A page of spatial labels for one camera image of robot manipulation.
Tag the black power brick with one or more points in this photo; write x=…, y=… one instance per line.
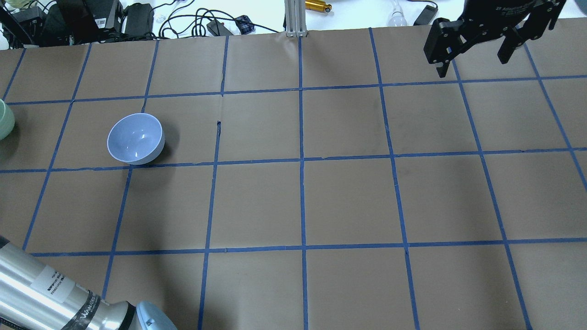
x=138, y=19

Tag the white light bulb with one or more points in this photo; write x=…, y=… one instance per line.
x=397, y=18

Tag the blue bowl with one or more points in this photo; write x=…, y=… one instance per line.
x=136, y=139

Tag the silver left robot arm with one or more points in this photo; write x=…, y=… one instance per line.
x=235, y=183

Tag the black power adapter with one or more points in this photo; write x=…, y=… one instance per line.
x=426, y=16

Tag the green bowl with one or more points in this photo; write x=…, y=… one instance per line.
x=7, y=120

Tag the black electronics box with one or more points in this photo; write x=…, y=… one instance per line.
x=90, y=20

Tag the aluminium frame post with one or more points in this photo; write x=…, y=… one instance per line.
x=295, y=22

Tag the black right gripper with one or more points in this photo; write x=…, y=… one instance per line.
x=497, y=10

